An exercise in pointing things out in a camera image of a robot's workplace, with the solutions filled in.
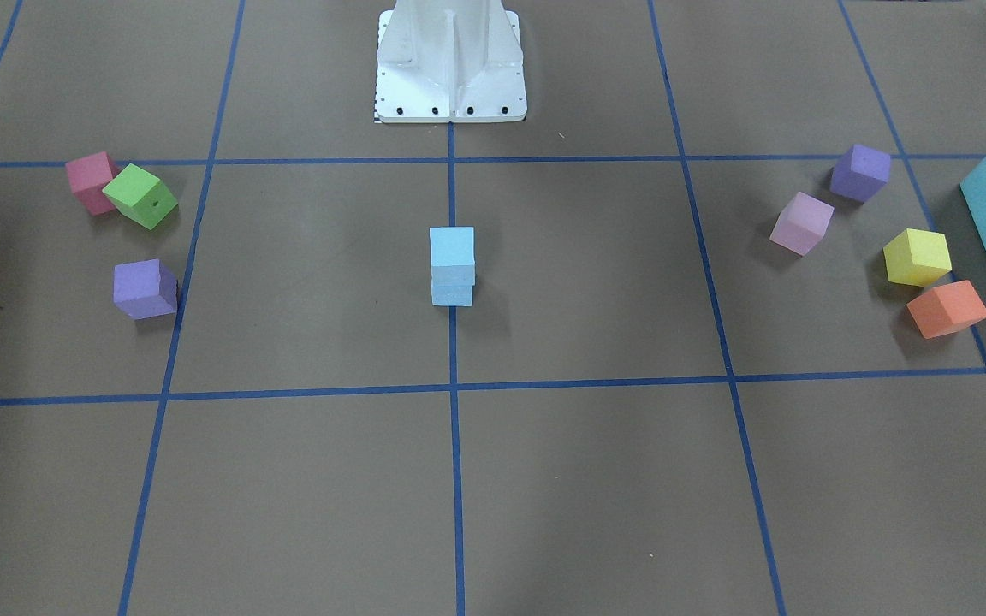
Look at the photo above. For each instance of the light blue foam block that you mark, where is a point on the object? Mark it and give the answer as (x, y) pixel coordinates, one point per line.
(452, 295)
(452, 256)

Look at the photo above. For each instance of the light pink foam block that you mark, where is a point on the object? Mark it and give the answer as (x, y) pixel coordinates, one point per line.
(802, 223)

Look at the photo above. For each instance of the purple foam block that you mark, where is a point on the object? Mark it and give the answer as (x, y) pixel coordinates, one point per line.
(145, 289)
(860, 173)

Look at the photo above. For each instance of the yellow foam block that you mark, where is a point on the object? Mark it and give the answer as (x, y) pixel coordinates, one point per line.
(917, 257)

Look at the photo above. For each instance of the pink foam block near green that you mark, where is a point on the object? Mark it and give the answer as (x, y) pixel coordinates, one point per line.
(87, 178)

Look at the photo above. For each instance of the orange foam block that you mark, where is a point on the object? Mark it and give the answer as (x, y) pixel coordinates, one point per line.
(946, 309)

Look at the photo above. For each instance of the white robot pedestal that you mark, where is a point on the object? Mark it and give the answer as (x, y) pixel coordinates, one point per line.
(449, 61)

